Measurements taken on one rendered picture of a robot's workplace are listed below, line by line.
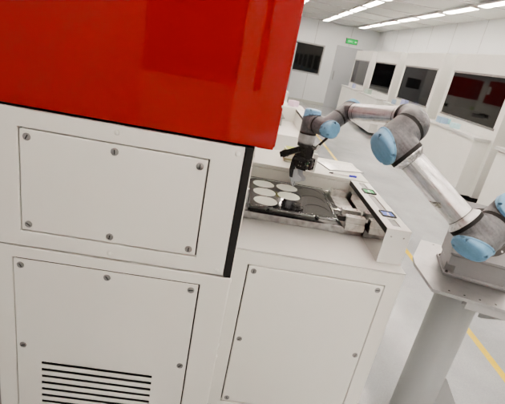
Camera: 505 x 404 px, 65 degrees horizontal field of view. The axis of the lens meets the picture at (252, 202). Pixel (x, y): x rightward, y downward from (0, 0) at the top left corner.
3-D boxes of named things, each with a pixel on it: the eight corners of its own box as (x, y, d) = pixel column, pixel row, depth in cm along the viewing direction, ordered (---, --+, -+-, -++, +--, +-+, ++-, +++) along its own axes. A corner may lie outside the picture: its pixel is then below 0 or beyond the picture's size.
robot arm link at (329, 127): (345, 113, 163) (327, 107, 172) (325, 128, 161) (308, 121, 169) (349, 129, 168) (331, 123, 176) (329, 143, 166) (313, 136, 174)
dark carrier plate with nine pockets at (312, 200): (249, 204, 157) (250, 204, 156) (249, 178, 189) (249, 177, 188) (334, 219, 159) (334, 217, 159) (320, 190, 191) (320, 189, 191)
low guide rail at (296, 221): (242, 216, 163) (243, 210, 162) (242, 215, 165) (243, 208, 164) (359, 236, 167) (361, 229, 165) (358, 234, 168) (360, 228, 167)
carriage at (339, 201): (344, 230, 162) (345, 224, 161) (327, 198, 196) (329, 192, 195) (362, 233, 162) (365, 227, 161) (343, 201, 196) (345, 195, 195)
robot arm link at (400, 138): (522, 236, 124) (406, 106, 131) (491, 265, 121) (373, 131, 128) (495, 241, 136) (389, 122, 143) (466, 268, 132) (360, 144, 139)
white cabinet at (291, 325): (201, 419, 166) (233, 248, 137) (218, 288, 257) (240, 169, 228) (349, 438, 171) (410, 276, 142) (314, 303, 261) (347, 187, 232)
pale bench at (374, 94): (366, 135, 972) (391, 49, 901) (349, 123, 1140) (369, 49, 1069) (408, 143, 980) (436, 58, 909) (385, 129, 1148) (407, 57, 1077)
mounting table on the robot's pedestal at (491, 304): (505, 292, 173) (518, 265, 168) (545, 359, 132) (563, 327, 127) (399, 261, 182) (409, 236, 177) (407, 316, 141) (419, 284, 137)
